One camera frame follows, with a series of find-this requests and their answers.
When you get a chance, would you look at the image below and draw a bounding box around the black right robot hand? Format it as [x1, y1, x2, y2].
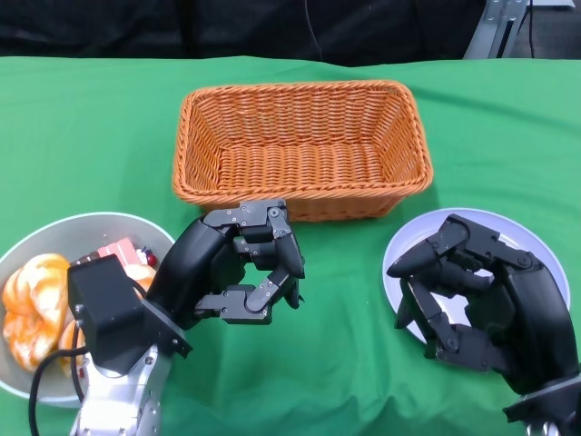
[386, 213, 581, 395]

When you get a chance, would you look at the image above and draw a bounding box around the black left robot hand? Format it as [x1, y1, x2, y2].
[145, 198, 306, 332]

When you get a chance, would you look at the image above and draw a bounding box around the large orange-striped bread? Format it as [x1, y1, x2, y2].
[57, 263, 159, 378]

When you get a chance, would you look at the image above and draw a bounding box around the grey-green bowl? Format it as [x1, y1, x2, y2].
[0, 211, 178, 409]

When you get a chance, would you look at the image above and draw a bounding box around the small orange-striped bread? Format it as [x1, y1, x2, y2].
[2, 253, 76, 374]

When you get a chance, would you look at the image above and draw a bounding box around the lavender plate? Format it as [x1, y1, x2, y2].
[381, 207, 571, 374]

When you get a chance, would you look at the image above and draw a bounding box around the brown and pink layered cake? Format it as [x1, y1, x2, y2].
[70, 239, 159, 268]

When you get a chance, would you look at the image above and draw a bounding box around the orange wicker basket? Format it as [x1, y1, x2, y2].
[171, 79, 435, 223]

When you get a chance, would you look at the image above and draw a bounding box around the green tablecloth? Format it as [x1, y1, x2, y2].
[0, 54, 581, 436]

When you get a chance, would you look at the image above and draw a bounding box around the black backdrop cloth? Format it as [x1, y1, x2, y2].
[0, 0, 491, 67]

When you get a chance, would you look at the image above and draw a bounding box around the grey metal stand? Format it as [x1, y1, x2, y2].
[462, 0, 576, 60]

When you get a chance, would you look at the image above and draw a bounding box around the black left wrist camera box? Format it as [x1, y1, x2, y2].
[66, 254, 146, 376]

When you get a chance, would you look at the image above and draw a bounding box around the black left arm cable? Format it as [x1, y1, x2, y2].
[26, 344, 92, 436]

